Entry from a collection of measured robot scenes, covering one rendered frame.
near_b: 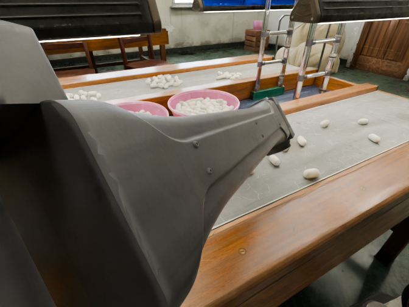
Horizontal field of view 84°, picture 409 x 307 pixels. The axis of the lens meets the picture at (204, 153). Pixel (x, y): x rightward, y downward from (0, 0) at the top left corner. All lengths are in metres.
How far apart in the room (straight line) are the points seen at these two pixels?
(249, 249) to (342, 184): 0.27
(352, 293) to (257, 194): 0.93
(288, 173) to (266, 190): 0.09
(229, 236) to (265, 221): 0.07
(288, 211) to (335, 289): 0.91
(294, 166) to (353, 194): 0.14
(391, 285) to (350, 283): 0.18
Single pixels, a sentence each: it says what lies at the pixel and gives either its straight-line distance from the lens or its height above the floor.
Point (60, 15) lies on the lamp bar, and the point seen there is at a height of 1.07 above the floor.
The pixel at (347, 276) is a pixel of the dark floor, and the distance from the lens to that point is 1.39.
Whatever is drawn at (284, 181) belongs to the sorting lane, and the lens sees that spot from 0.56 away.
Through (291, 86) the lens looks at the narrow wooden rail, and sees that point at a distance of 1.35.
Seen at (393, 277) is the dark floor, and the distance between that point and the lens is 1.51.
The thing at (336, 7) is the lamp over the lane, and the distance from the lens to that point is 0.68.
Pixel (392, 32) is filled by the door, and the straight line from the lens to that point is 5.02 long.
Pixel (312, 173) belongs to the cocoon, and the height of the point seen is 0.76.
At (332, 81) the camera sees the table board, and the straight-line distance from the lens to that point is 1.43.
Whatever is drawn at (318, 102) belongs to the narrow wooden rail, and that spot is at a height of 0.76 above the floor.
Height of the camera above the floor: 1.09
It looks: 35 degrees down
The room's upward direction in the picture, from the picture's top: straight up
